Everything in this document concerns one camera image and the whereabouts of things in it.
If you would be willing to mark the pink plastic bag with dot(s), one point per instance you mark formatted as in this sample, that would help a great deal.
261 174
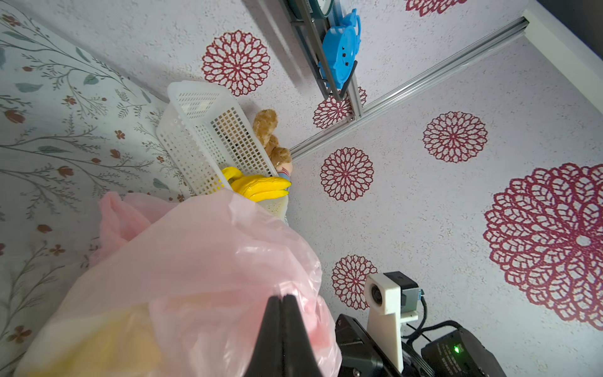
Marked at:
180 290

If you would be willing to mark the dark green alarm clock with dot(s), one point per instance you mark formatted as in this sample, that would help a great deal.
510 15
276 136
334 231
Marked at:
320 8

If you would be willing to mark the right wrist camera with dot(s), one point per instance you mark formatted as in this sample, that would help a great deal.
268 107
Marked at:
392 299

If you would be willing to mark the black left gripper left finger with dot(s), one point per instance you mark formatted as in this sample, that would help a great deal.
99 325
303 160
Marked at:
267 358

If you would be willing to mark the small doll blue outfit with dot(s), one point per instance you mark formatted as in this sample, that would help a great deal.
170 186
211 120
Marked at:
285 170

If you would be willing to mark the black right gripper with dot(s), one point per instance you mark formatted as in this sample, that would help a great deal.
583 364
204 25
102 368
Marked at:
361 356

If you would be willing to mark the brown plush teddy bear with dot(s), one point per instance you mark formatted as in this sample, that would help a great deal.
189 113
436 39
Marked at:
264 125

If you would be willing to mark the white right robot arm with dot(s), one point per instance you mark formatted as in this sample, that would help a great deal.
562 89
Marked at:
459 353

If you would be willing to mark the blue alarm clock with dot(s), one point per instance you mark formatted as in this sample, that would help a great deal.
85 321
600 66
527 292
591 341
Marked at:
341 45

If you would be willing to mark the grey wall shelf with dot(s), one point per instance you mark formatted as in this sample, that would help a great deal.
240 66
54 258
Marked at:
310 32

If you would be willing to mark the white plastic lattice basket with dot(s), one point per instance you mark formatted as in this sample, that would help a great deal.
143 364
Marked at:
204 130

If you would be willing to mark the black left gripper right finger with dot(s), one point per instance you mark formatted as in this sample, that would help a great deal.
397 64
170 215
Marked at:
298 357

